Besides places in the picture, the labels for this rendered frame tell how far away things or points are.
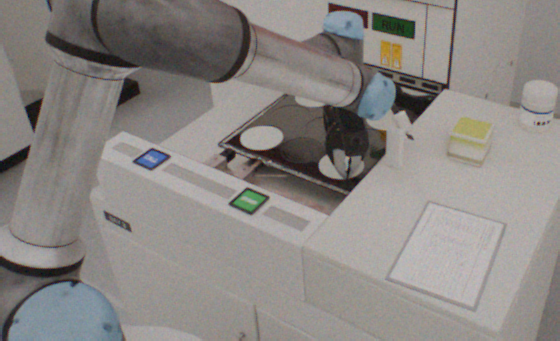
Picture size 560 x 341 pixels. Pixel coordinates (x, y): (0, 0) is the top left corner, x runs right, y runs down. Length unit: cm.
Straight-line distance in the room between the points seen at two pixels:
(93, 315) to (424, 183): 64
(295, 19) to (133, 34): 100
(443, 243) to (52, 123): 63
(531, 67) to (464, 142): 191
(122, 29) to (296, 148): 76
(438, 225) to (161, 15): 63
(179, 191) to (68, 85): 47
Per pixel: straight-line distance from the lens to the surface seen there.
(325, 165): 130
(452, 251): 102
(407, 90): 150
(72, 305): 81
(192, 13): 65
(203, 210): 116
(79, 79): 76
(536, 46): 301
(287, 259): 107
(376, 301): 101
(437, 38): 142
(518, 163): 124
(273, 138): 139
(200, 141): 156
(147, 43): 66
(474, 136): 118
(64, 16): 75
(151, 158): 128
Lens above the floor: 169
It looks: 32 degrees down
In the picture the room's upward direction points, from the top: 1 degrees counter-clockwise
